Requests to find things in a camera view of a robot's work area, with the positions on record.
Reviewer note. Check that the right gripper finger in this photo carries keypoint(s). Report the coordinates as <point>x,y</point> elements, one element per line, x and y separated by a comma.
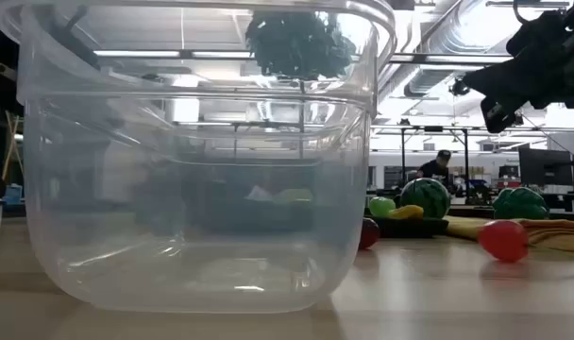
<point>494,80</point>
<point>497,115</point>

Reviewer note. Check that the dark green toy bell pepper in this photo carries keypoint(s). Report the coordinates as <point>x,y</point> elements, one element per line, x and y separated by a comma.
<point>520,204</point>

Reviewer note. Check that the striped toy watermelon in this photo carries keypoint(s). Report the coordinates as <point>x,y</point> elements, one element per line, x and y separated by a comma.
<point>425,197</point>

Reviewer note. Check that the bright red toy cherry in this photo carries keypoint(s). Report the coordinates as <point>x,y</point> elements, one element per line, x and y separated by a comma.
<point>504,240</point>

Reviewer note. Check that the yellow elongated toy fruit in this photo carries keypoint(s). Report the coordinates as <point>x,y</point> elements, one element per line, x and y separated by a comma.
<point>406,212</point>

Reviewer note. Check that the light green toy cabbage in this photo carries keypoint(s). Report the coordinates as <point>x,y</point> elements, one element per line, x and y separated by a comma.
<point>381,206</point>

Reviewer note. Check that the dark red toy cherry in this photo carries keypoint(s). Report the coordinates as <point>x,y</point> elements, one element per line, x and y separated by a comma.
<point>368,233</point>

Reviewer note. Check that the leafy plant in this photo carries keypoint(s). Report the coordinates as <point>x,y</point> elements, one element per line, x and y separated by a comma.
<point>296,47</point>

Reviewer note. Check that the clear plastic tupperware container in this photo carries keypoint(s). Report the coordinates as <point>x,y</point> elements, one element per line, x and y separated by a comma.
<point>79,236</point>

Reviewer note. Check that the black ceiling spotlight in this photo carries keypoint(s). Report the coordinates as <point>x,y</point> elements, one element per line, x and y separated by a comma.
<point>459,87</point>

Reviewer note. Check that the black computer monitor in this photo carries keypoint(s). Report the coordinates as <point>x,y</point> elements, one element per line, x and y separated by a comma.
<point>544,166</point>

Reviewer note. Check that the person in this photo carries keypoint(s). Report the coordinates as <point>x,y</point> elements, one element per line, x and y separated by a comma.
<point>435,167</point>

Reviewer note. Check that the black background metal rig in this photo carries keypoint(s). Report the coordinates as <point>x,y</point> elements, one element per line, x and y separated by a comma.
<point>403,156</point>

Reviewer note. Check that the yellow cloth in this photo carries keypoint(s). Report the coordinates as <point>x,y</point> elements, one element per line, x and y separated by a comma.
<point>551,231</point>

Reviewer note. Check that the black cloth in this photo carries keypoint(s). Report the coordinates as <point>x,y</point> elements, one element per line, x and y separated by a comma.
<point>410,227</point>

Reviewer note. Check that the blue storage bin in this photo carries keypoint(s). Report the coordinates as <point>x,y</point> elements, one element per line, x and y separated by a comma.
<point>13,193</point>

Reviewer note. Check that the silver ventilation duct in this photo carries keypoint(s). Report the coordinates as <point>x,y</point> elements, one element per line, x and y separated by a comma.
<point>438,38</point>

